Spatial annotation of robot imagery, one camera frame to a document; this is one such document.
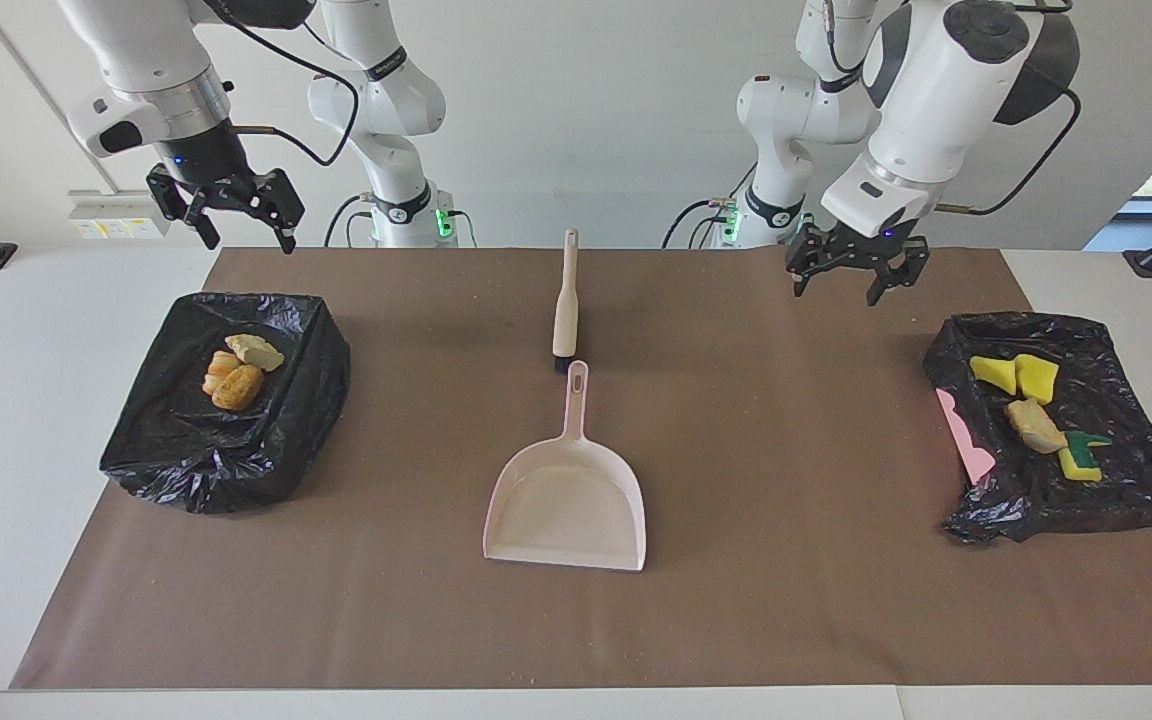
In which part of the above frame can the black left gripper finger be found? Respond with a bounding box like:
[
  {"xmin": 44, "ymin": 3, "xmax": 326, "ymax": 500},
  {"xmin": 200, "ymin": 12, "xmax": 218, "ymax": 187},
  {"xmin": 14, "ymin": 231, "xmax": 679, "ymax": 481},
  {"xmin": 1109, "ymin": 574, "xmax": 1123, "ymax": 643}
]
[
  {"xmin": 788, "ymin": 250, "xmax": 827, "ymax": 298},
  {"xmin": 866, "ymin": 240, "xmax": 930, "ymax": 307}
]

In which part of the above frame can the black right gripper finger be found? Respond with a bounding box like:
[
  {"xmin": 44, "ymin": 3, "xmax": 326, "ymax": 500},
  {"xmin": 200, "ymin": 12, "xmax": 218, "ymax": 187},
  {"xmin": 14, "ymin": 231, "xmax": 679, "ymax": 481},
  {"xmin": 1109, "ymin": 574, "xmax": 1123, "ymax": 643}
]
[
  {"xmin": 256, "ymin": 172, "xmax": 305, "ymax": 255},
  {"xmin": 186, "ymin": 192, "xmax": 221, "ymax": 251}
]

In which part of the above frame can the pale green bread piece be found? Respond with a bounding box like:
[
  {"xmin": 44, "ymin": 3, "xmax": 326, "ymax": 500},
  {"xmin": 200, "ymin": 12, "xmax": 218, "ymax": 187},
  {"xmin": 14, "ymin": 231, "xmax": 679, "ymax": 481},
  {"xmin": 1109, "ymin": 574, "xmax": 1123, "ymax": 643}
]
[{"xmin": 225, "ymin": 333, "xmax": 286, "ymax": 373}]

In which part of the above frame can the brown crumbly bread piece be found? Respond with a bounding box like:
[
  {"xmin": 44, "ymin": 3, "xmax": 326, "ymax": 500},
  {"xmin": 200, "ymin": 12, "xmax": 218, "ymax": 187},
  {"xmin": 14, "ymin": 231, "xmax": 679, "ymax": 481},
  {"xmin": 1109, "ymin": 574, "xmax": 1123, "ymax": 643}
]
[{"xmin": 212, "ymin": 364, "xmax": 265, "ymax": 413}]

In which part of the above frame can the beige handled black bristle brush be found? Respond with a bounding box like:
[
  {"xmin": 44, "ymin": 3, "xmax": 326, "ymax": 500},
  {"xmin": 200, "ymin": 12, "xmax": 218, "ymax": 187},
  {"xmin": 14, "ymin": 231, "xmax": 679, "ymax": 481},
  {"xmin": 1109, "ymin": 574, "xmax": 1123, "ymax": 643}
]
[{"xmin": 551, "ymin": 228, "xmax": 581, "ymax": 375}]

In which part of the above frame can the beige plastic dustpan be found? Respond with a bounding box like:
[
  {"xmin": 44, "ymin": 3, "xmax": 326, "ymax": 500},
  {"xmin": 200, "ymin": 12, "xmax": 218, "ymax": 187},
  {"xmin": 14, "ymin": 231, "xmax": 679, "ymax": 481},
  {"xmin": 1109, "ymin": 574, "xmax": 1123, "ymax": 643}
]
[{"xmin": 482, "ymin": 360, "xmax": 648, "ymax": 573}]

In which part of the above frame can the pink plastic bin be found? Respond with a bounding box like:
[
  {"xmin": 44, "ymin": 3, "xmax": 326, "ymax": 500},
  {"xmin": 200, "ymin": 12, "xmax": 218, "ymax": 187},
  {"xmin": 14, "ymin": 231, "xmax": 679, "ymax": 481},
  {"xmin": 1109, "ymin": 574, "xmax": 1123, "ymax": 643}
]
[{"xmin": 936, "ymin": 388, "xmax": 997, "ymax": 486}]

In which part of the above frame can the black bag lined bin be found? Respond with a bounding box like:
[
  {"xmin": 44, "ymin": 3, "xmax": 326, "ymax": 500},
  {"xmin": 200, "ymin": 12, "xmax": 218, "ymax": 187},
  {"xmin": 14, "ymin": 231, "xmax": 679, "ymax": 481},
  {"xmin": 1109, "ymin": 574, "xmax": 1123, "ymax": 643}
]
[{"xmin": 99, "ymin": 291, "xmax": 352, "ymax": 515}]

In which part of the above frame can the black crumpled trash bag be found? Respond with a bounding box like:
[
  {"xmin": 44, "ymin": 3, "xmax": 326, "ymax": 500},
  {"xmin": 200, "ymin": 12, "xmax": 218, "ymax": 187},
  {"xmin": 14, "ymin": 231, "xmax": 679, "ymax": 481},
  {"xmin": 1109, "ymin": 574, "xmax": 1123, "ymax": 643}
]
[{"xmin": 923, "ymin": 311, "xmax": 1152, "ymax": 545}]

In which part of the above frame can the brown paper table mat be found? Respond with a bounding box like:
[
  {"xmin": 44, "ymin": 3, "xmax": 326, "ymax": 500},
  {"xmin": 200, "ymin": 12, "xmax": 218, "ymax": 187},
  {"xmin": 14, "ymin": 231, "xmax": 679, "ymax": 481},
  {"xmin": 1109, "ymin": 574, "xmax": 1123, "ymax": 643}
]
[{"xmin": 11, "ymin": 247, "xmax": 1152, "ymax": 691}]

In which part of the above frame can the black arm base cable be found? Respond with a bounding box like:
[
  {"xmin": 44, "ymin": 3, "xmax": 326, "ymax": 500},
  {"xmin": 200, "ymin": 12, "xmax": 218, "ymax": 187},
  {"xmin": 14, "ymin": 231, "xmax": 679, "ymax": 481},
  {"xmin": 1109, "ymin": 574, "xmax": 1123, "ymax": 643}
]
[
  {"xmin": 661, "ymin": 180, "xmax": 739, "ymax": 249},
  {"xmin": 324, "ymin": 193, "xmax": 377, "ymax": 248}
]

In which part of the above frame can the white wall socket box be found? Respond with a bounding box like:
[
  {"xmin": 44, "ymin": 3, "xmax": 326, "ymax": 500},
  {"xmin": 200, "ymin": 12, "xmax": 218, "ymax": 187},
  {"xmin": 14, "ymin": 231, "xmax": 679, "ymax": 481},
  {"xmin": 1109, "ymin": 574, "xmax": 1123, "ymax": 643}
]
[{"xmin": 67, "ymin": 189, "xmax": 174, "ymax": 241}]

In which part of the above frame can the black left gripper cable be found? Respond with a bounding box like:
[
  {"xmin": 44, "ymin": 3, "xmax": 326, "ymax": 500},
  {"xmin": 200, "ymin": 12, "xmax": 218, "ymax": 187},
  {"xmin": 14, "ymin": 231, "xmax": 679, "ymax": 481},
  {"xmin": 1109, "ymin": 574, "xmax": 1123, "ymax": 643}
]
[{"xmin": 821, "ymin": 0, "xmax": 1082, "ymax": 217}]

